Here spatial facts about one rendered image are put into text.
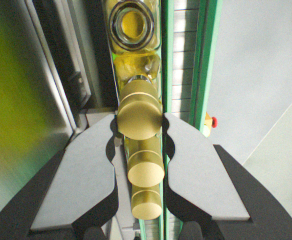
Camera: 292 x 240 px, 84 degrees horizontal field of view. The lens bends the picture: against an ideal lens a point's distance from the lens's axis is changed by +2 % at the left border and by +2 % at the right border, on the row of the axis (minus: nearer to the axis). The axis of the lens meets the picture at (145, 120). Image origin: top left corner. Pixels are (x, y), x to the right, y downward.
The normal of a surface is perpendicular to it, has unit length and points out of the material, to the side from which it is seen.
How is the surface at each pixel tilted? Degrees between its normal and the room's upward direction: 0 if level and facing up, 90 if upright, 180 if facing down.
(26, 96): 90
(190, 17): 0
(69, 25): 1
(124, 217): 0
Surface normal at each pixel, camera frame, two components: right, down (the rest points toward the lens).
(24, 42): 1.00, -0.08
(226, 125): 0.05, 0.52
